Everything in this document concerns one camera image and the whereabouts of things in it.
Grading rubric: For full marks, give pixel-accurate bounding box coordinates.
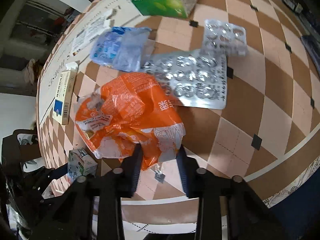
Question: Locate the orange plastic snack bag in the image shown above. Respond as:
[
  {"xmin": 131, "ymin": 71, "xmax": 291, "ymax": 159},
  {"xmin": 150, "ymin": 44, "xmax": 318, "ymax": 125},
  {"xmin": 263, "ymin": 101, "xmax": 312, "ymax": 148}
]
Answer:
[{"xmin": 74, "ymin": 73, "xmax": 185, "ymax": 170}]

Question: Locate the large silver blister pack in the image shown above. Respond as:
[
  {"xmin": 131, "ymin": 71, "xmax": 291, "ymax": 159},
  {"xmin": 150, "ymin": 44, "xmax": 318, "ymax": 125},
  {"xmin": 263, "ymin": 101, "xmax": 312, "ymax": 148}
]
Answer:
[{"xmin": 140, "ymin": 49, "xmax": 227, "ymax": 110}]

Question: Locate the blue clear plastic wrapper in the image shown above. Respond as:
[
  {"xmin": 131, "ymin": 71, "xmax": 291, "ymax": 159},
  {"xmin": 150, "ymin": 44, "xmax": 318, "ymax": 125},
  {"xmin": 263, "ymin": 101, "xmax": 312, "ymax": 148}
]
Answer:
[{"xmin": 90, "ymin": 27, "xmax": 155, "ymax": 72}]

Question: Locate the white medicine sachet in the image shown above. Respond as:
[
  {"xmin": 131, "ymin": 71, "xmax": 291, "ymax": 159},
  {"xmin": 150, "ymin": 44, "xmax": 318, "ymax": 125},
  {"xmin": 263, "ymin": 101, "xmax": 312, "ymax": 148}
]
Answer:
[{"xmin": 71, "ymin": 9, "xmax": 116, "ymax": 56}]

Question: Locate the small white green carton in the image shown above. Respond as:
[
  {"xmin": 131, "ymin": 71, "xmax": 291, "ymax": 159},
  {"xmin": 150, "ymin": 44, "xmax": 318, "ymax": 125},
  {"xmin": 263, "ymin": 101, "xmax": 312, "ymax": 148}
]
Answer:
[{"xmin": 67, "ymin": 148, "xmax": 98, "ymax": 184}]

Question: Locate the beige blue small medicine box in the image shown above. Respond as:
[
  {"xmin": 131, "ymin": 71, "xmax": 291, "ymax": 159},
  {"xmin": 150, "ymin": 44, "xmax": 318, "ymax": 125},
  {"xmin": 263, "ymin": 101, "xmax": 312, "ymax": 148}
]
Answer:
[{"xmin": 53, "ymin": 62, "xmax": 78, "ymax": 125}]

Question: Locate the round checkered printed rug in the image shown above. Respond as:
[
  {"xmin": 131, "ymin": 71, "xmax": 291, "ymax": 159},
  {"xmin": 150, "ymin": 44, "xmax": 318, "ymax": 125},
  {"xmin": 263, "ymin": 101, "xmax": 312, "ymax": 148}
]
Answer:
[{"xmin": 36, "ymin": 0, "xmax": 320, "ymax": 227}]

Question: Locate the small silver blister pack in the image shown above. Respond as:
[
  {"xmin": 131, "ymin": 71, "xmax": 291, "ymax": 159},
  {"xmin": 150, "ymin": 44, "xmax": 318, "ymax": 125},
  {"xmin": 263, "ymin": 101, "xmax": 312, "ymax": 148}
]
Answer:
[{"xmin": 201, "ymin": 19, "xmax": 247, "ymax": 56}]

